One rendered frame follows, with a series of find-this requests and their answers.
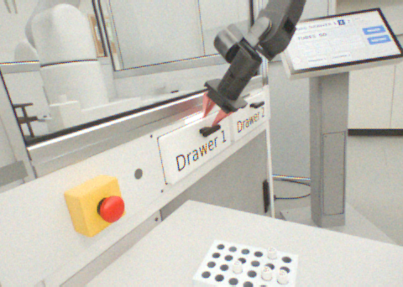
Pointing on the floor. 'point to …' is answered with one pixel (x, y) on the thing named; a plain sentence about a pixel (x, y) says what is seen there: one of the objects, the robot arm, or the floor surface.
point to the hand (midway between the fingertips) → (209, 119)
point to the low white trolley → (321, 255)
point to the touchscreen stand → (331, 164)
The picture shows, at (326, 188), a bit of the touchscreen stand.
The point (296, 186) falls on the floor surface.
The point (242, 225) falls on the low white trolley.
